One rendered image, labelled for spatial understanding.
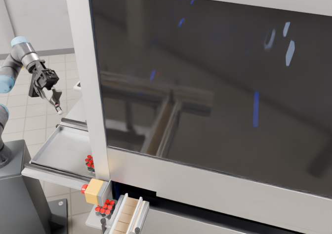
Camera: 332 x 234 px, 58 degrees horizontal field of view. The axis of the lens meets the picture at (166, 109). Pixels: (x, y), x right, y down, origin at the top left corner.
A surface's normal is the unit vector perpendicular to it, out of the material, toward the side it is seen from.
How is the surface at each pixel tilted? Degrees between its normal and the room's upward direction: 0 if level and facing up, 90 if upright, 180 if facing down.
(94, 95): 90
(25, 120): 0
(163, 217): 90
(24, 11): 90
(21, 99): 0
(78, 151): 0
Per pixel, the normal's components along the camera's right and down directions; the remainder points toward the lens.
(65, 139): 0.04, -0.77
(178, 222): -0.25, 0.61
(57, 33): 0.26, 0.63
